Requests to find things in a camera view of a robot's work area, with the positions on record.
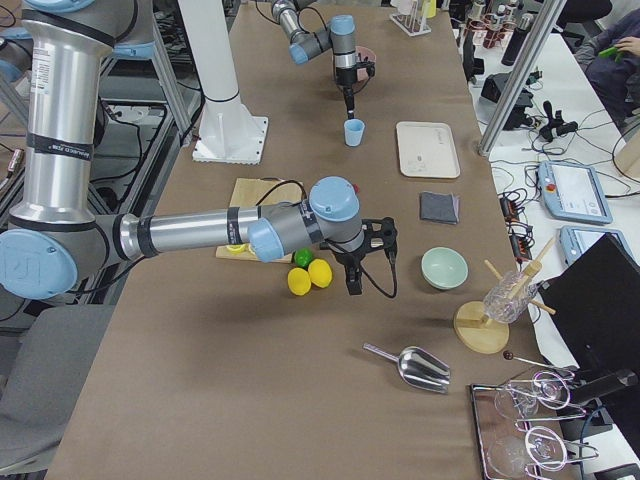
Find bamboo cutting board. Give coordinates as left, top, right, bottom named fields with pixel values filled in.
left=215, top=178, right=304, bottom=261

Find yellow lemon upper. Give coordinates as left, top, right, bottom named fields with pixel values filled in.
left=307, top=258, right=333, bottom=288

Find yellow lemon lower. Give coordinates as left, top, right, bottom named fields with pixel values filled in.
left=287, top=267, right=311, bottom=296

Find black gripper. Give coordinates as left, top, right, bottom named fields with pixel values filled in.
left=334, top=58, right=376, bottom=119
left=325, top=217, right=398, bottom=296

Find teach pendant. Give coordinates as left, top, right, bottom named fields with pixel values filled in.
left=537, top=161, right=613, bottom=225
left=559, top=226, right=633, bottom=266

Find grey folded cloth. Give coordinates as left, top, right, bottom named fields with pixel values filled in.
left=419, top=191, right=459, bottom=225

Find wooden cup stand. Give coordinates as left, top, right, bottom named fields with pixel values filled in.
left=454, top=237, right=556, bottom=354

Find teach pendant near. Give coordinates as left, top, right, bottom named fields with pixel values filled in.
left=559, top=226, right=633, bottom=266

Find steel ice scoop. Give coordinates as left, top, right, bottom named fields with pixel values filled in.
left=362, top=343, right=451, bottom=394

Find mint green bowl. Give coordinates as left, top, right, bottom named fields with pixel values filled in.
left=421, top=247, right=469, bottom=290

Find yellow lemon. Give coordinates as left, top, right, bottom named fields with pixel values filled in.
left=307, top=258, right=333, bottom=288
left=287, top=267, right=311, bottom=296

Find pink bowl of ice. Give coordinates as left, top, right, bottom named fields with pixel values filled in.
left=356, top=45, right=376, bottom=82

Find lemon slice lower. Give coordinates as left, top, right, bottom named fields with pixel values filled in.
left=225, top=244, right=247, bottom=254

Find cream rabbit serving tray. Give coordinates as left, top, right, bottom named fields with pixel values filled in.
left=396, top=121, right=460, bottom=179

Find white wire cup rack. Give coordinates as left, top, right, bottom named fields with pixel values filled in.
left=390, top=0, right=437, bottom=37

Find aluminium frame post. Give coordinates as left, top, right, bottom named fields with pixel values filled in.
left=478, top=0, right=566, bottom=157

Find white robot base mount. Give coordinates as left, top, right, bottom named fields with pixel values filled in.
left=179, top=0, right=268, bottom=165

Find teach pendant far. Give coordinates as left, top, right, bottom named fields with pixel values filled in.
left=537, top=161, right=613, bottom=225

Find light blue plastic cup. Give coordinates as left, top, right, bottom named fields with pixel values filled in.
left=343, top=118, right=365, bottom=147

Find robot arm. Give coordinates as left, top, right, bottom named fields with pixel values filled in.
left=271, top=0, right=375, bottom=120
left=1, top=1, right=397, bottom=300

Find black tray with glasses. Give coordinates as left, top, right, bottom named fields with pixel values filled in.
left=467, top=367, right=631, bottom=480

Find green lime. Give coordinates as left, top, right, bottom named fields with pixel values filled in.
left=293, top=248, right=315, bottom=269

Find glass mug on stand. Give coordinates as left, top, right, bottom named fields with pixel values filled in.
left=483, top=271, right=537, bottom=324

